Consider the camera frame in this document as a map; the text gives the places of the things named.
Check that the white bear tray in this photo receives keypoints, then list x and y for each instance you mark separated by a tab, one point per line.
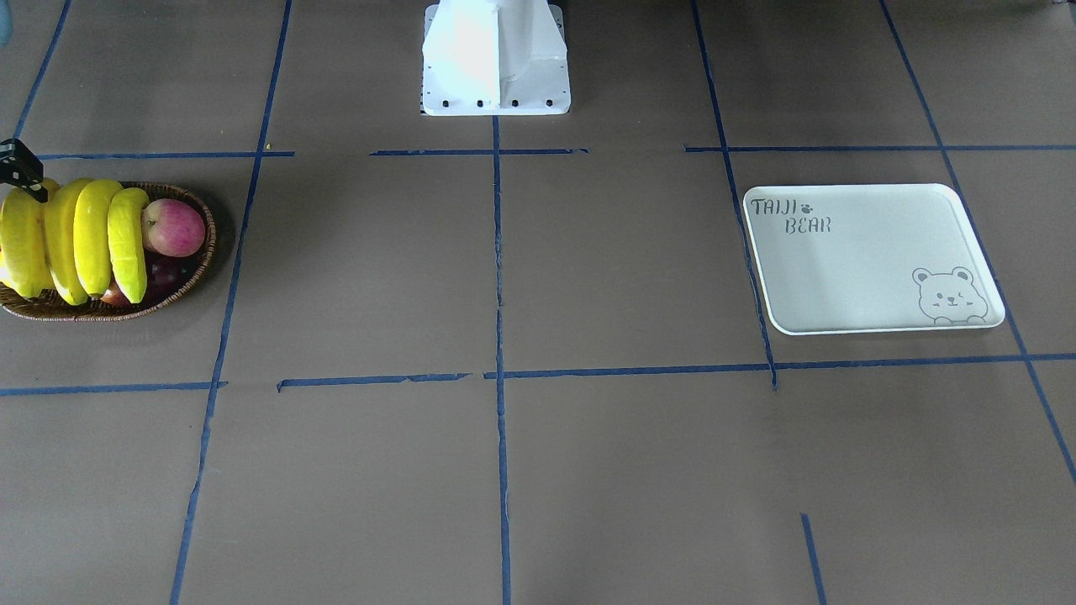
859	259

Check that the yellow banana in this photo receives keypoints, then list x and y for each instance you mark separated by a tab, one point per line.
90	235
25	266
125	242
58	217

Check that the dark purple fruit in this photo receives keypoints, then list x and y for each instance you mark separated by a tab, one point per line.
165	275

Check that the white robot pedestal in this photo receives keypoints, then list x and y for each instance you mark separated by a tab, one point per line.
494	58

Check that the brown wicker basket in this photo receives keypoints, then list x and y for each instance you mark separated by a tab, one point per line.
51	308

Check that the red pink apple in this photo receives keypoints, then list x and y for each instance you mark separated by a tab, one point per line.
172	228

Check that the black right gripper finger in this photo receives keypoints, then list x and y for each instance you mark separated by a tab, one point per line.
21	169

